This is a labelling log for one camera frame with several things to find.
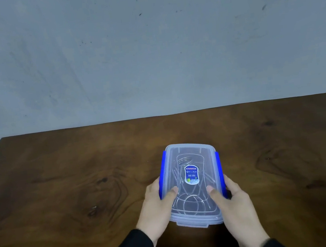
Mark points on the person's right thumb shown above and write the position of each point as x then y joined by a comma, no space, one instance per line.
216,196

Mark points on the metal cutlery inside box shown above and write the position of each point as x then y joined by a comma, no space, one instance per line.
194,195

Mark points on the clear plastic box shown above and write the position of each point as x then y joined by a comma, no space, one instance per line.
191,183

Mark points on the person's left hand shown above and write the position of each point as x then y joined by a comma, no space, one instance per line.
155,208

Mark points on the person's right hand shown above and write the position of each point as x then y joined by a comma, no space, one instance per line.
239,213

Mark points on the person's left thumb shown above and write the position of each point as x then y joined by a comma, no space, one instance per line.
170,195

